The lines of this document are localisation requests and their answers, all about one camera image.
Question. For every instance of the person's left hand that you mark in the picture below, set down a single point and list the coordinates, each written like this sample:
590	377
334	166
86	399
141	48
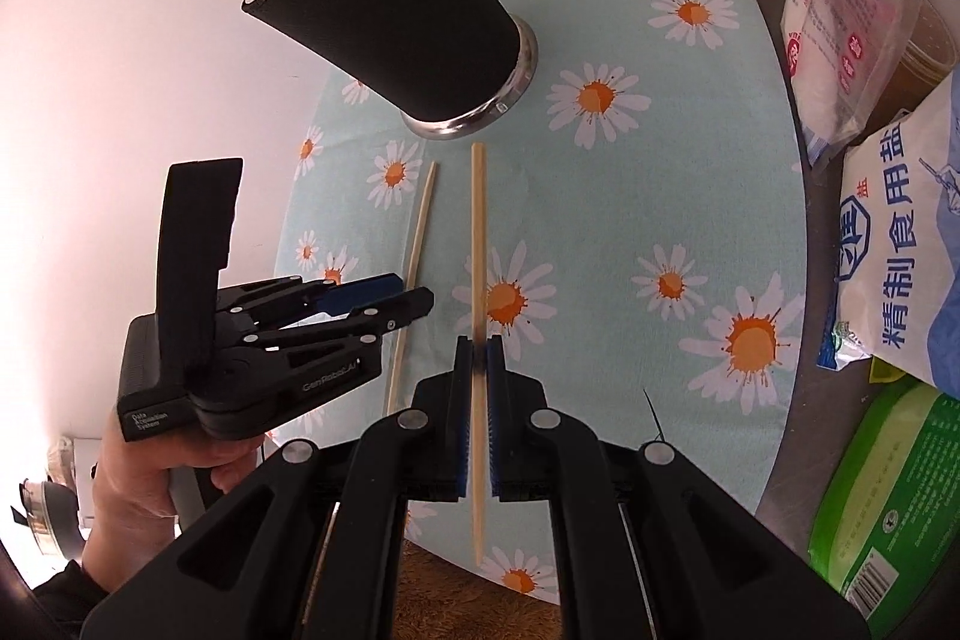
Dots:
135	490

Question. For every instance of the daisy print tablecloth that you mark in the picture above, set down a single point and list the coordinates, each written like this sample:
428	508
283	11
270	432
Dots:
615	197

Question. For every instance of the dark grey round object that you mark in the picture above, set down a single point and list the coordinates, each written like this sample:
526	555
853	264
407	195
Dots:
49	520

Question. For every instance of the light wooden chopstick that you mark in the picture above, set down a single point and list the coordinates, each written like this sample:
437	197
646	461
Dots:
478	235
416	250

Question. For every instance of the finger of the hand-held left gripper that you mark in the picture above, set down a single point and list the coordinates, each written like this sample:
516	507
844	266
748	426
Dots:
390	310
364	293

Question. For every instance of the clear bag red label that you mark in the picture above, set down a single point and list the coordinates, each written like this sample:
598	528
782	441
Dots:
840	10

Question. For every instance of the white blue salt bag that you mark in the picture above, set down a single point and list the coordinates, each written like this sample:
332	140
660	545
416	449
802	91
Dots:
900	250

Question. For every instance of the person's left forearm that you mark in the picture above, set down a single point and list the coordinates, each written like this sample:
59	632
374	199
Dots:
71	602

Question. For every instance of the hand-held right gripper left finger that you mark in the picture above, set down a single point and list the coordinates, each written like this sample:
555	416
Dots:
463	400

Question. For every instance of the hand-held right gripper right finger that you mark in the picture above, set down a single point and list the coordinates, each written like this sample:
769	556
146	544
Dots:
496	400

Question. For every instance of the black utensil holder steel base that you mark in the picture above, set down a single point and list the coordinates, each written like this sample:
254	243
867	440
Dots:
390	10

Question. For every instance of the green sugar bag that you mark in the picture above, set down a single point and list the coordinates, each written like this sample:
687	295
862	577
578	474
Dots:
900	505

